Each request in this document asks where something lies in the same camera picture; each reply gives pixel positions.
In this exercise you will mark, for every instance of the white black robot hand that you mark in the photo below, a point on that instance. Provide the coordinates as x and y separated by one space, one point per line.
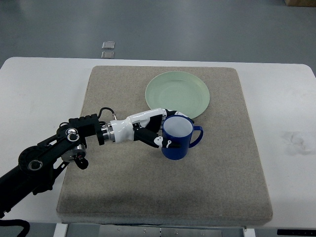
150 121

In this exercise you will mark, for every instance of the blue mug white inside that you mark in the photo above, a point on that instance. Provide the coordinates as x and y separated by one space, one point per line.
181 130

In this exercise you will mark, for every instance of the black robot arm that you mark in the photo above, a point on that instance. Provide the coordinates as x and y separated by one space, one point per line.
39 165

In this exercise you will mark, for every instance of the light green plate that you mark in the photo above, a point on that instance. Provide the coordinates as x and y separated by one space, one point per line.
178 91

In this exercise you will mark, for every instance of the lower floor socket cover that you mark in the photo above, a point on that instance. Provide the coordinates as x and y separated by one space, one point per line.
108 55

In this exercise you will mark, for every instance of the floor socket cover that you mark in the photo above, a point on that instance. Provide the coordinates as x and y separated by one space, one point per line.
108 55
108 45

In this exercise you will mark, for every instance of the upper floor socket cover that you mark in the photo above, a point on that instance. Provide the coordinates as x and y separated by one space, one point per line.
108 45

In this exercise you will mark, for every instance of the cardboard box corner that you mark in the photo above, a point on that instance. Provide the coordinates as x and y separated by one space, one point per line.
301 3

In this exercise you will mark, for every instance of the metal table frame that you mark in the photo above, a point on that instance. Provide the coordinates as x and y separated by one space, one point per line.
138 231

